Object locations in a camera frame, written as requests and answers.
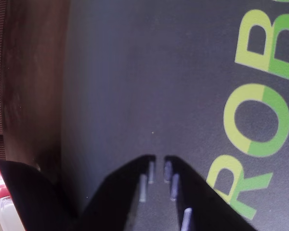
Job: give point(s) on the grey WOWROBO mat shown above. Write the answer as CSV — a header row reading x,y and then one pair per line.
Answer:
x,y
147,72

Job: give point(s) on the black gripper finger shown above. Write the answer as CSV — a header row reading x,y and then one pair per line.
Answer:
x,y
110,204
207,211

